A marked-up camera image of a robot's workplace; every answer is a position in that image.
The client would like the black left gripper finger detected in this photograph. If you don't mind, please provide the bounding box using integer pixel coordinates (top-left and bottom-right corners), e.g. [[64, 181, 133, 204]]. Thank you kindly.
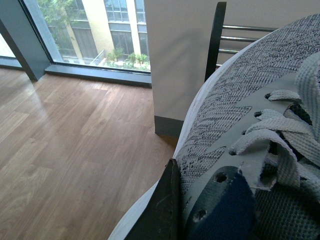
[[125, 158, 180, 240]]

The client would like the grey knit sneaker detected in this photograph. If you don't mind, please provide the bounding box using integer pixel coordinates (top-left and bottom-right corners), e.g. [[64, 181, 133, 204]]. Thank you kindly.
[[110, 14, 320, 240]]

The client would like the black metal shoe rack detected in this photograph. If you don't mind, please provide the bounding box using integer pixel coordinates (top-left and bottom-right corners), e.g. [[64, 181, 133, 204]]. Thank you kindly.
[[204, 1, 277, 82]]

